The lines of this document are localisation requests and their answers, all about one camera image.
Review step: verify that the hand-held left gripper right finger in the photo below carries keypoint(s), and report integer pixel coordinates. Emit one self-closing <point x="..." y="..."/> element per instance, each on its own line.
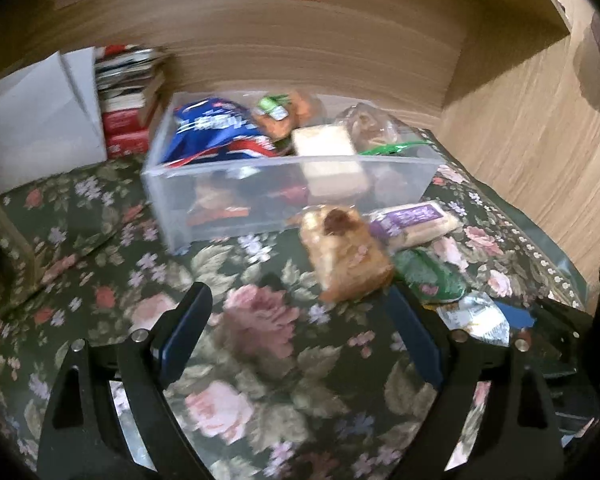
<point x="416" y="336"/>

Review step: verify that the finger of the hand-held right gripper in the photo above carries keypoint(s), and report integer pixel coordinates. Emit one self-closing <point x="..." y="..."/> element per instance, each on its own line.
<point x="550" y="335"/>

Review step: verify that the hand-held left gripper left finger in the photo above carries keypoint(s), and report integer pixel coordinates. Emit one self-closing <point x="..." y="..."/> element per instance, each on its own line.
<point x="181" y="340"/>

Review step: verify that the silver snack packet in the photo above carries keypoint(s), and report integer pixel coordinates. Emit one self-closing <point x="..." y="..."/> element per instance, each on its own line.
<point x="472" y="317"/>

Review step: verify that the dark green snack packet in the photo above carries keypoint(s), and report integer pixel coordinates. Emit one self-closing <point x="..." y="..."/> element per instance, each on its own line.
<point x="430" y="275"/>

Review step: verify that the jam pastry packet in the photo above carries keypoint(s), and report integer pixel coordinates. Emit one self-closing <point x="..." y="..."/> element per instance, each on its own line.
<point x="342" y="252"/>

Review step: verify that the purple label pastry packet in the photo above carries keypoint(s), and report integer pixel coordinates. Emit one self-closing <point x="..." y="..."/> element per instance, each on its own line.
<point x="410" y="220"/>

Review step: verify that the red snack packet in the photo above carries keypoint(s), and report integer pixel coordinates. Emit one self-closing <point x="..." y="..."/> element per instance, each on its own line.
<point x="215" y="202"/>

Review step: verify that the clear plastic storage box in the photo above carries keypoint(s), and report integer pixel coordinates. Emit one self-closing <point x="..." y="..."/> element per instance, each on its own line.
<point x="280" y="195"/>

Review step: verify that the beige sandwich cake packet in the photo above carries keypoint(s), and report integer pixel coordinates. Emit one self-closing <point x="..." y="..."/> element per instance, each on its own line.
<point x="327" y="155"/>

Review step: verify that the clear bread bag green tie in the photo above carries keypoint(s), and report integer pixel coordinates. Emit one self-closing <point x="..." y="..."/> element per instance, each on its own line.
<point x="375" y="127"/>

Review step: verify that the blue snack bag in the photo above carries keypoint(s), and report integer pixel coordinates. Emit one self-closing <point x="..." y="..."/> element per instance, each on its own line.
<point x="215" y="127"/>

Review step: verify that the orange bread packet green label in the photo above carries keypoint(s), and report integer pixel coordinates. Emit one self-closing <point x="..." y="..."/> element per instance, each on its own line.
<point x="285" y="112"/>

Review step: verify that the stack of books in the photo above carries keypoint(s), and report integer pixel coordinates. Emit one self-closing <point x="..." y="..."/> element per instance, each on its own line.
<point x="127" y="110"/>

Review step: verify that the white paper sheets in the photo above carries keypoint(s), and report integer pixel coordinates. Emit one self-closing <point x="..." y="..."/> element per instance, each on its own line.
<point x="35" y="120"/>

